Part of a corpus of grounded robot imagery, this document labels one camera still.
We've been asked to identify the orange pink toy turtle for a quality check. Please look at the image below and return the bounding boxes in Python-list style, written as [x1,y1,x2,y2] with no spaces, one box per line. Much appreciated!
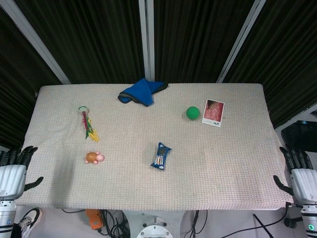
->
[85,151,105,165]

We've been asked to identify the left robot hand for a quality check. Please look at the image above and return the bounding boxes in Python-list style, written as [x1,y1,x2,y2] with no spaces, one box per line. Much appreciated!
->
[0,145,44,200]

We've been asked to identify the green ball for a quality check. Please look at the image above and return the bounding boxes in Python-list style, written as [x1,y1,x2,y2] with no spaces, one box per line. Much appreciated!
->
[186,106,201,121]

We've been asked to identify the white black sneaker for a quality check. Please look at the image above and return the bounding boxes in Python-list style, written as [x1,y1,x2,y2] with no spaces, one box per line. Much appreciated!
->
[17,207,43,238]

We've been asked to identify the black floor cables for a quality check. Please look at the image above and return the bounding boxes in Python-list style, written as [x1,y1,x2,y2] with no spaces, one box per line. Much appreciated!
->
[98,209,131,238]

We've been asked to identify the beige woven tablecloth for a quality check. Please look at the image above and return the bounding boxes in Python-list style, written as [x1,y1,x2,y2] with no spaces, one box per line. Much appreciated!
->
[15,83,294,211]

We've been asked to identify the orange device on floor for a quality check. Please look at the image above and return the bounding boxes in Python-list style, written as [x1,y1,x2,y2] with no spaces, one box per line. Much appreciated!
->
[85,209,103,230]

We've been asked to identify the black box device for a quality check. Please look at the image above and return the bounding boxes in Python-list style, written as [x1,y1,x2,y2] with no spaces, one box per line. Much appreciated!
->
[281,120,317,152]

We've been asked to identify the feather shuttlecock toy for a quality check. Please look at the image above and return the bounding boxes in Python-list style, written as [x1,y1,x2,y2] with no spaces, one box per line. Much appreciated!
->
[78,106,101,143]

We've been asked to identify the photo card with red picture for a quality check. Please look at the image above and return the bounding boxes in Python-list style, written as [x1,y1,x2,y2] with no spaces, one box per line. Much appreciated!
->
[201,99,225,128]

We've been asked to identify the round white robot base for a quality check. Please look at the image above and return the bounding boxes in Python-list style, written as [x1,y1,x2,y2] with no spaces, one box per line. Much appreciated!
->
[136,216,173,238]

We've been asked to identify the blue snack packet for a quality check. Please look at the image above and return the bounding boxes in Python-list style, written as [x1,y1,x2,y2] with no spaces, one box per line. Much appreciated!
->
[150,141,172,171]

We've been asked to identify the grey metal frame post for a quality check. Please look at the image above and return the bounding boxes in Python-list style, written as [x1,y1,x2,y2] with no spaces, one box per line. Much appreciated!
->
[215,0,267,84]
[138,0,156,81]
[0,0,72,85]

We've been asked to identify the blue folded cloth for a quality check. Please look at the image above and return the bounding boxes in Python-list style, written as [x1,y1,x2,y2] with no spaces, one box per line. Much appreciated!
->
[117,78,169,108]

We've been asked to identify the black tripod leg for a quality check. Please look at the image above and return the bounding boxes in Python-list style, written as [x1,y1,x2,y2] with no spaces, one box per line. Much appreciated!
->
[252,213,275,238]

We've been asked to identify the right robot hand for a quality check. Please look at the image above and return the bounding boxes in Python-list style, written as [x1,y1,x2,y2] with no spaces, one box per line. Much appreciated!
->
[273,146,317,206]

